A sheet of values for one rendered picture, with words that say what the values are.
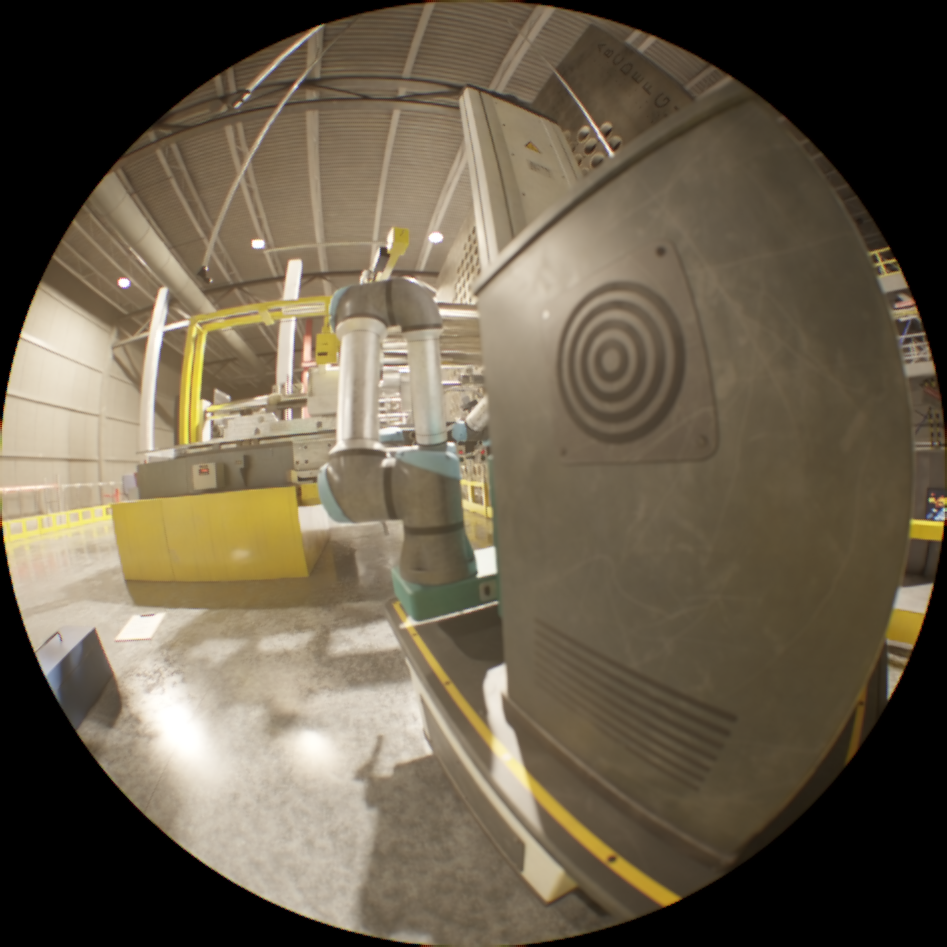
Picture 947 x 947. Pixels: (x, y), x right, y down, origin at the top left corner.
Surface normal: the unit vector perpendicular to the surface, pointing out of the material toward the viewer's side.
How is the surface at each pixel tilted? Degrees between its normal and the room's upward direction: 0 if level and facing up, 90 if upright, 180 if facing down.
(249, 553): 90
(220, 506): 90
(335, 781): 0
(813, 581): 90
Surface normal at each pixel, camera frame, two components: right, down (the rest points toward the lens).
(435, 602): 0.44, 0.00
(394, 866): -0.08, -1.00
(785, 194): -0.89, 0.09
